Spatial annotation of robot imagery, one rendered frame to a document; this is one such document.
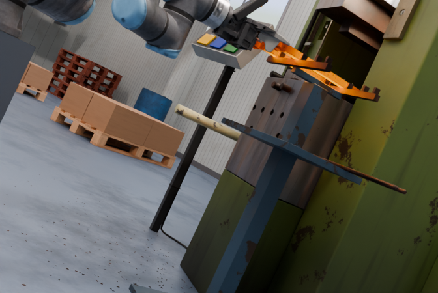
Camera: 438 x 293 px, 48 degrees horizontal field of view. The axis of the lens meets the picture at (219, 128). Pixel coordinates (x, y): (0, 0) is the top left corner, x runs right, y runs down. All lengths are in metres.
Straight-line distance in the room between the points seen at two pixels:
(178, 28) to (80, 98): 3.92
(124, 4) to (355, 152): 1.01
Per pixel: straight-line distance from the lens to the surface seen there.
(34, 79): 6.79
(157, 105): 7.39
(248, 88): 7.17
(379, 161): 1.73
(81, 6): 1.64
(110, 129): 4.82
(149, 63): 8.87
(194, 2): 1.31
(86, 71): 8.47
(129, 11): 1.18
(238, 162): 2.06
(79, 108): 5.13
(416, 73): 1.79
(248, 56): 2.40
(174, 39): 1.28
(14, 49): 1.49
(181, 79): 7.83
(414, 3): 1.96
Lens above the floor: 0.60
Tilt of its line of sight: 1 degrees up
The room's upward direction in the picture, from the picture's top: 25 degrees clockwise
